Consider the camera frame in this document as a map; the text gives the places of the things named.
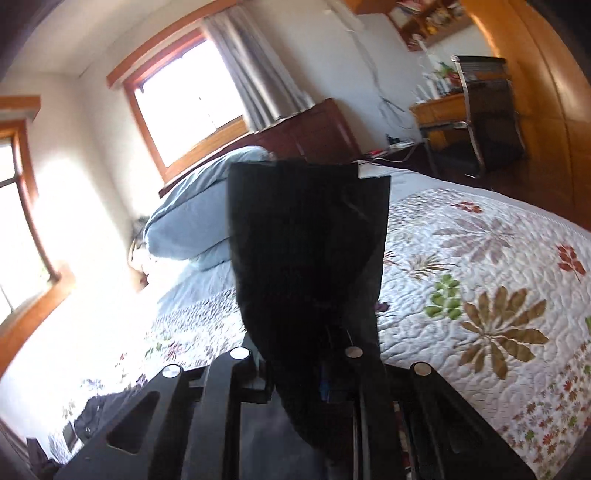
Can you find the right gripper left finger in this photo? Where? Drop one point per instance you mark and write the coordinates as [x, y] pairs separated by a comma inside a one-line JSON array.
[[181, 425]]

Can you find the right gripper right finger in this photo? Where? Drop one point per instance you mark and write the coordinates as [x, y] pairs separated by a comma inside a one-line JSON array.
[[409, 423]]

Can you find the black pants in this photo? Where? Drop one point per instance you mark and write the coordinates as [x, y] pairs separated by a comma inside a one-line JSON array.
[[307, 245]]

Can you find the light blue bed sheet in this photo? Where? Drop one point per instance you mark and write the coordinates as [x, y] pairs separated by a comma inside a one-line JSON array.
[[192, 285]]

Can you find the floral quilted bedspread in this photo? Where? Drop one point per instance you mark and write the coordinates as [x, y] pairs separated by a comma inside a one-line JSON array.
[[494, 297]]

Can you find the light blue pillow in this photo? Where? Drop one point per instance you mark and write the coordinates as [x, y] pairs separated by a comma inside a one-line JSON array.
[[191, 222]]

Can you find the wooden side window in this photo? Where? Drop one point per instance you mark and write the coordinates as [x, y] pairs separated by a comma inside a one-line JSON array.
[[33, 285]]

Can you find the dark wooden headboard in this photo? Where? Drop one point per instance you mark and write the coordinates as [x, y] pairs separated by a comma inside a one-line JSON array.
[[320, 135]]

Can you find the wooden desk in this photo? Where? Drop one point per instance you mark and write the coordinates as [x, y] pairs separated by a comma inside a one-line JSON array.
[[449, 108]]

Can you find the black metal chair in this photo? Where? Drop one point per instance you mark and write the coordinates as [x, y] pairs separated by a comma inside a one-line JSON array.
[[495, 140]]

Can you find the grey curtain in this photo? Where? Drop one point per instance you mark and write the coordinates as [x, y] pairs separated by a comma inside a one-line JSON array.
[[268, 91]]

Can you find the wooden window frame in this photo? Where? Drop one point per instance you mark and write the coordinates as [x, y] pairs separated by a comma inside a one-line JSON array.
[[180, 94]]

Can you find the wooden wall shelf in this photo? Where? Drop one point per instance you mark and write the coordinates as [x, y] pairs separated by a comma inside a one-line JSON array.
[[419, 23]]

